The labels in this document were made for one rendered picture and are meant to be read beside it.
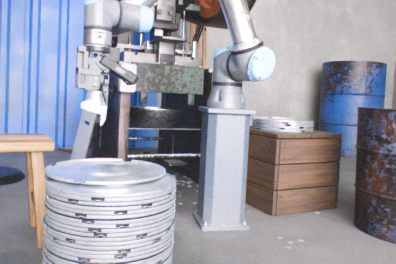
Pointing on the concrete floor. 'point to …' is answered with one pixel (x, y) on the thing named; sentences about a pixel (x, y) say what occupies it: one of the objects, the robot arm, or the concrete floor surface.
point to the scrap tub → (376, 173)
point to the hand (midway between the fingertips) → (101, 120)
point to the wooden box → (293, 171)
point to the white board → (83, 133)
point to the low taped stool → (35, 163)
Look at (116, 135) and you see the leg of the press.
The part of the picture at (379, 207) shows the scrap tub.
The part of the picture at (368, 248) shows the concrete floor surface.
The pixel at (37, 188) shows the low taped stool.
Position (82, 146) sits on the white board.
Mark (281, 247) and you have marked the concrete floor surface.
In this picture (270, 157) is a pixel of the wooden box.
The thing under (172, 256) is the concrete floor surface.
